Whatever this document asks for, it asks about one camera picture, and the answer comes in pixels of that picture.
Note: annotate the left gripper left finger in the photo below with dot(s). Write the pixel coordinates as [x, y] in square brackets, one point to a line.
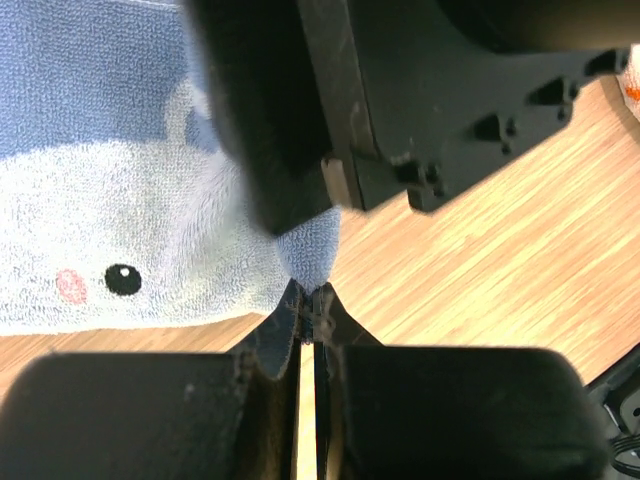
[229, 415]

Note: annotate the orange and white towel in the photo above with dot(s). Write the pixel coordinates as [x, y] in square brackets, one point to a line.
[629, 82]

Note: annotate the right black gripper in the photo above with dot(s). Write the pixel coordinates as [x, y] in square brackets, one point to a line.
[429, 98]

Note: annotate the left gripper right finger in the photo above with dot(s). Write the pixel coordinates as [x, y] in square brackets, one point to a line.
[411, 412]

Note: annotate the blue bear towel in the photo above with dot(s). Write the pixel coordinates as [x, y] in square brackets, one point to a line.
[119, 209]

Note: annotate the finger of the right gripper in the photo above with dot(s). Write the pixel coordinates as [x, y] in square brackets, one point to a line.
[266, 108]

